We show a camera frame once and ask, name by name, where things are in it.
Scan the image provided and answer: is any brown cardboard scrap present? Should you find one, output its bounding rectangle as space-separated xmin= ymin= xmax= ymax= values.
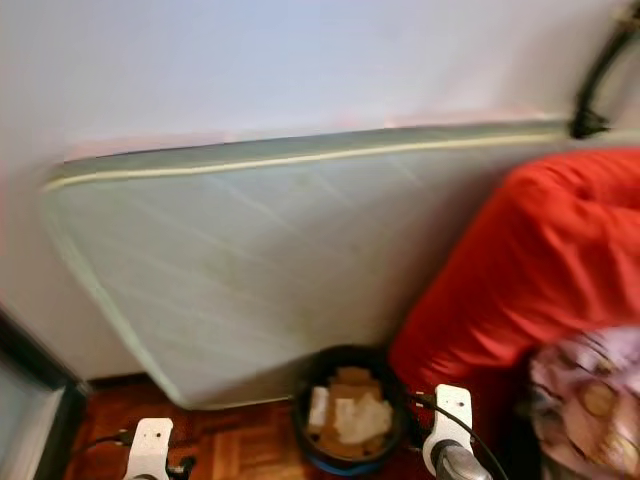
xmin=318 ymin=366 xmax=391 ymax=461

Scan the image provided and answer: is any black curved cable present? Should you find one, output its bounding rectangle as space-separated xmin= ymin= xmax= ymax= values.
xmin=570 ymin=5 xmax=640 ymax=139

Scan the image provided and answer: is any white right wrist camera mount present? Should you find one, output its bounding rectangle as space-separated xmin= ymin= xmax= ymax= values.
xmin=423 ymin=384 xmax=474 ymax=466

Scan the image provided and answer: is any black round trash bin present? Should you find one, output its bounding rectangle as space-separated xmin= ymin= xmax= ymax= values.
xmin=290 ymin=345 xmax=411 ymax=476

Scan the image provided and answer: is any red fabric cushion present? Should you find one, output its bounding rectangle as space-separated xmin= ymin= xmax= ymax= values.
xmin=388 ymin=148 xmax=640 ymax=431

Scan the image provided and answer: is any dark framed glass door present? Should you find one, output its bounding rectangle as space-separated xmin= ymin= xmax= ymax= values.
xmin=0 ymin=310 xmax=91 ymax=480

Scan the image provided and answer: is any pink cartoon bear blanket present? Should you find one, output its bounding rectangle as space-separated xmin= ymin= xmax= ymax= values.
xmin=525 ymin=325 xmax=640 ymax=480

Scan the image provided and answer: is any white crumpled paper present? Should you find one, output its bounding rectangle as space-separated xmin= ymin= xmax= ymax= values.
xmin=335 ymin=398 xmax=394 ymax=446

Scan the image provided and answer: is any grey white upright mattress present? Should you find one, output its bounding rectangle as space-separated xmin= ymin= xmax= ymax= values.
xmin=43 ymin=120 xmax=576 ymax=411

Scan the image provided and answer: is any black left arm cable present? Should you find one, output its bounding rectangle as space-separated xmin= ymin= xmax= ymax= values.
xmin=75 ymin=430 xmax=133 ymax=461

